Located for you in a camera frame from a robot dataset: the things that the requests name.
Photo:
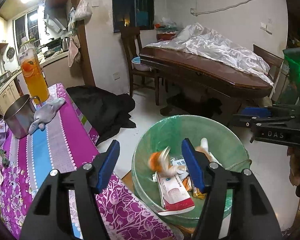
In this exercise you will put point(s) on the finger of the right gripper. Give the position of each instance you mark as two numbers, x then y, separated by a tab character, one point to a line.
239	120
268	112

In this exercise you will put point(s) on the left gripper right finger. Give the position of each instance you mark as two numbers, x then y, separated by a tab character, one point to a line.
252	216

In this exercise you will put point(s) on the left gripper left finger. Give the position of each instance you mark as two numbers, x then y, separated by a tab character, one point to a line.
49	214

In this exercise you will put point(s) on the gold orange foil package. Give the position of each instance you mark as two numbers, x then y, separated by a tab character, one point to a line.
190	187

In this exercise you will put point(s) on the white red medicine box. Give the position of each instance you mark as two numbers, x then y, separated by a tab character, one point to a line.
174	198

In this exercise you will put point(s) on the green lined trash bin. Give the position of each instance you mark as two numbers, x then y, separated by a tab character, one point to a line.
182	133

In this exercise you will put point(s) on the kitchen window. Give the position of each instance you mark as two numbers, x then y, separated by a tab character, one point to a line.
27	26

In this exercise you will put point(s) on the person's right hand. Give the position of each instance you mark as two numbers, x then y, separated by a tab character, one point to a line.
294	164

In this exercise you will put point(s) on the dark wooden dining table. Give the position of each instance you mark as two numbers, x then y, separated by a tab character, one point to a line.
200	73

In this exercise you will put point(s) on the purple striped floral tablecloth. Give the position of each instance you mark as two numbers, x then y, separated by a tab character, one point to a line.
67	143

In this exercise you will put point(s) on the white plastic sheet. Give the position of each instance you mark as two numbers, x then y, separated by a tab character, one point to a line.
208	43

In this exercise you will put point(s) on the grey cloth glove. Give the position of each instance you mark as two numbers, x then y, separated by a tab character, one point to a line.
45	114

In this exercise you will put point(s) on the steel pot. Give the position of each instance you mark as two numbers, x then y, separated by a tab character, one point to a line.
20	115

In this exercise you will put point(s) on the black garment on chair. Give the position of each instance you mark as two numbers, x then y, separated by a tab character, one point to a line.
106	112

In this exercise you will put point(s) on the light blue basin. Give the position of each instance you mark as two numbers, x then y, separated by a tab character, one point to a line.
136	64

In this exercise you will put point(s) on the orange juice bottle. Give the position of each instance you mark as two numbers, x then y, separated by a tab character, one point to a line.
32	71

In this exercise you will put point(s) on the wooden chair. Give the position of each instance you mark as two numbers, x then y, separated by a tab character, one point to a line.
138	72

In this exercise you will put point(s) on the dark window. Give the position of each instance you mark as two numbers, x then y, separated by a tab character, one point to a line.
133	13

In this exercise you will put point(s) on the pink hanging towel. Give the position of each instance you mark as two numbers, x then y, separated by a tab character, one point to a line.
74	55

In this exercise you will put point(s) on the hanging white plastic bag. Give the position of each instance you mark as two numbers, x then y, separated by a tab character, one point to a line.
83	11

